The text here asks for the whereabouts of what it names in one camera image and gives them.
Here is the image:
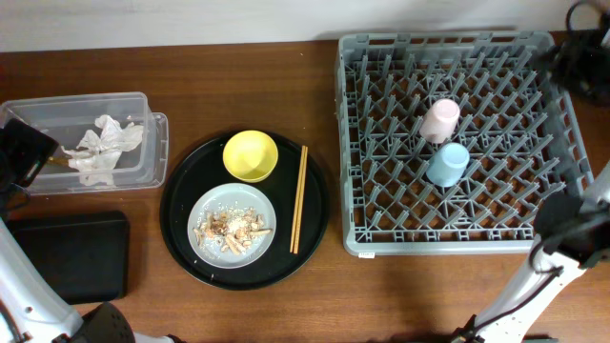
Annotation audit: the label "yellow bowl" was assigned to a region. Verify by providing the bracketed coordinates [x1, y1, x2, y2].
[222, 130, 279, 183]

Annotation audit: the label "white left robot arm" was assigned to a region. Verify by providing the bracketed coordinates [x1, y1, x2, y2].
[1, 119, 180, 343]

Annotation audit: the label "food scraps on plate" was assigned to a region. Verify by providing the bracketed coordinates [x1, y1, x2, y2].
[193, 208, 274, 255]

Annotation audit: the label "white napkin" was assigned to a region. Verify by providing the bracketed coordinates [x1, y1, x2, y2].
[61, 114, 144, 186]

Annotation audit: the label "wooden chopstick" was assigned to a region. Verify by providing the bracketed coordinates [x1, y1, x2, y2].
[291, 146, 308, 254]
[290, 146, 307, 253]

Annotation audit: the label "pink cup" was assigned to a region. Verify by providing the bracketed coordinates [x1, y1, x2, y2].
[418, 99, 460, 144]

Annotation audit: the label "left wooden chopstick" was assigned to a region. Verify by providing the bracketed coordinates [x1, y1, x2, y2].
[290, 146, 307, 253]

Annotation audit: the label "clear plastic waste bin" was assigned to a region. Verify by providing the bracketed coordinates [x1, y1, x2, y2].
[1, 92, 169, 195]

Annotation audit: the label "brown gold snack wrapper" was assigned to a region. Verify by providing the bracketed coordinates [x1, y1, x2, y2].
[47, 157, 69, 167]

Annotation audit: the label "light blue cup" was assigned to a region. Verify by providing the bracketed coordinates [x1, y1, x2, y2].
[426, 143, 470, 188]

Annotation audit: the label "grey plastic dishwasher rack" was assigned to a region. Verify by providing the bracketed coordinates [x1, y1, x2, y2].
[335, 31, 593, 257]

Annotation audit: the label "black rectangular bin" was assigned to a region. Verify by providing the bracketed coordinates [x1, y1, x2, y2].
[8, 211, 130, 305]

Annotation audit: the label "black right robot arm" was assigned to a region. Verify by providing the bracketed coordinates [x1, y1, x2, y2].
[451, 30, 609, 342]

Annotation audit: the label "white label sticker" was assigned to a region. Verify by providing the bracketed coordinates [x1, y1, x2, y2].
[357, 252, 376, 259]

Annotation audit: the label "right wooden chopstick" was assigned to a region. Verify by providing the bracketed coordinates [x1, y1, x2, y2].
[291, 146, 308, 254]

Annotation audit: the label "grey plate with food scraps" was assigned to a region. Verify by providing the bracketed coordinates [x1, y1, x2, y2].
[187, 183, 277, 269]

